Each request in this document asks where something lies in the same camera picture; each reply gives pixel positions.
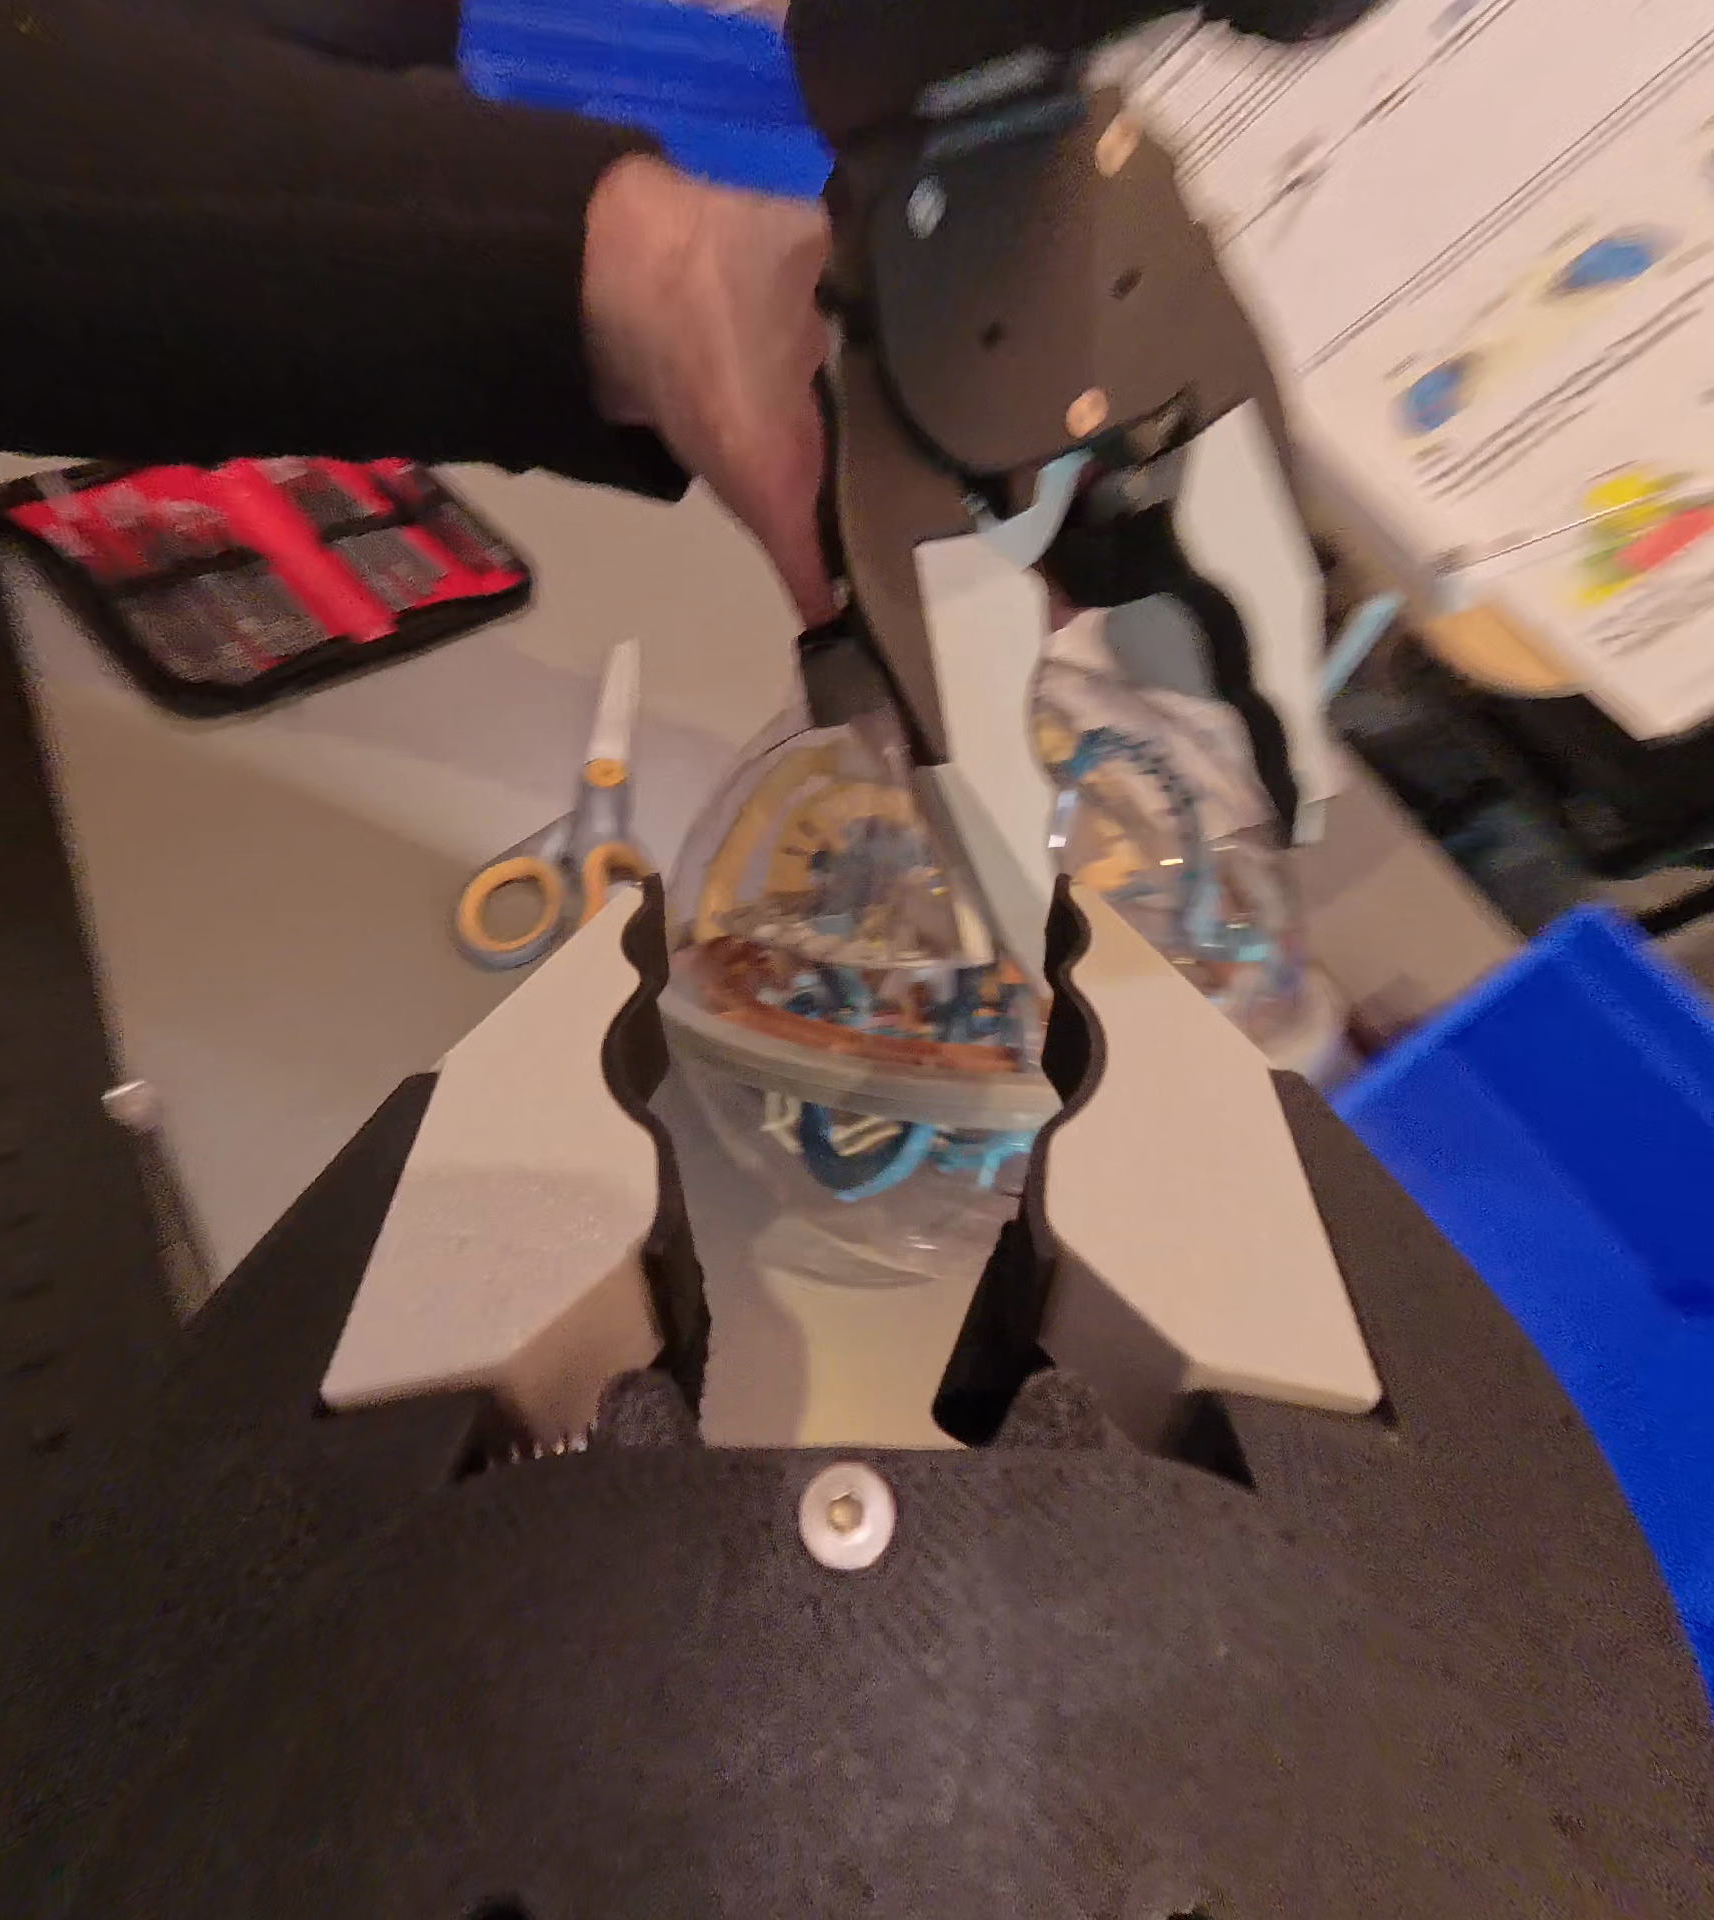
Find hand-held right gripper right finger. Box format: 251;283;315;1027
932;873;1386;1449

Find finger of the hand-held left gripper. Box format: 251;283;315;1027
913;538;1060;969
1060;394;1348;852

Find black dimpled foam pad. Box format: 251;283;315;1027
0;450;215;1920

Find person's left hand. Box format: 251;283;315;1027
578;149;860;631

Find white instruction board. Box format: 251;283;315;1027
1097;0;1714;742

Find grey and yellow scissors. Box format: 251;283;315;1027
455;638;651;973

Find person's left forearm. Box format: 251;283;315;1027
0;0;693;501

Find clear maze ball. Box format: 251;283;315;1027
654;660;1347;1292

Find blue plastic bin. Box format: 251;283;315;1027
1329;898;1714;1920

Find black zip case red lining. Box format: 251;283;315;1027
0;454;533;718

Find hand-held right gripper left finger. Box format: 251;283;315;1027
319;873;715;1420

